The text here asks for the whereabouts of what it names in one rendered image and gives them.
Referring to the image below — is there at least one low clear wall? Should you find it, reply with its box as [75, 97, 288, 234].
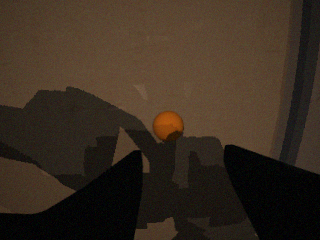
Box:
[272, 0, 320, 175]

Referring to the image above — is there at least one dark brown ball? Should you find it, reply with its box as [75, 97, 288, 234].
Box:
[153, 111, 184, 141]

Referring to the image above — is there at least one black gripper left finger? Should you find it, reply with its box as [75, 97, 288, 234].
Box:
[0, 151, 143, 240]

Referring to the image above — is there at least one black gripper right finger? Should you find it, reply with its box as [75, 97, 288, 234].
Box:
[224, 145, 320, 240]

